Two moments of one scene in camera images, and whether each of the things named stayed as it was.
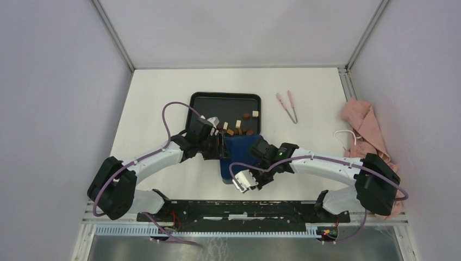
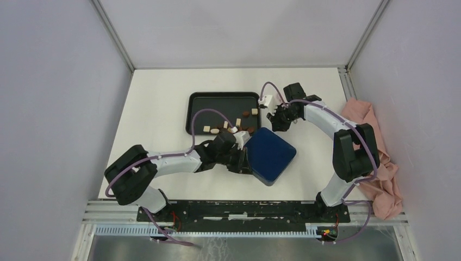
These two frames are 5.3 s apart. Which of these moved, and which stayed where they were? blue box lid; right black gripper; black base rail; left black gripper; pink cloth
Moved: right black gripper; left black gripper; blue box lid
Stayed: pink cloth; black base rail
